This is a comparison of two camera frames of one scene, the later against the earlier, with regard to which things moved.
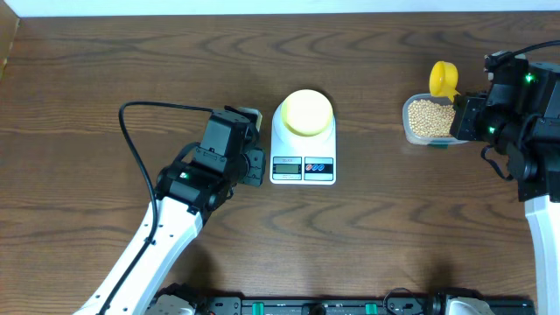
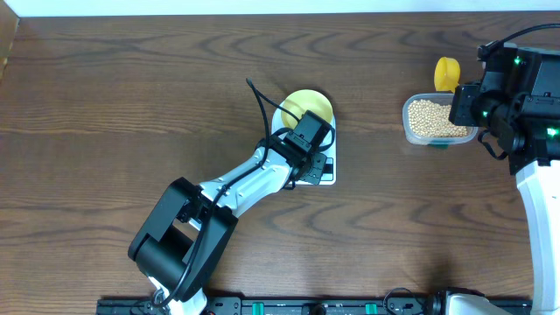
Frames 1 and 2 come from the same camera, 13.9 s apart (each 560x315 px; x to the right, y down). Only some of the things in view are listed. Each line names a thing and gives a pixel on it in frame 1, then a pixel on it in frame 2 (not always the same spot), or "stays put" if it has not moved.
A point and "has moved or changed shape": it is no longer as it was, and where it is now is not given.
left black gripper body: (250, 165) to (312, 169)
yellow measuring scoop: (443, 80) has moved or changed shape
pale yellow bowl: (307, 113) stays put
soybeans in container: (430, 119) stays put
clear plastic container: (427, 119) stays put
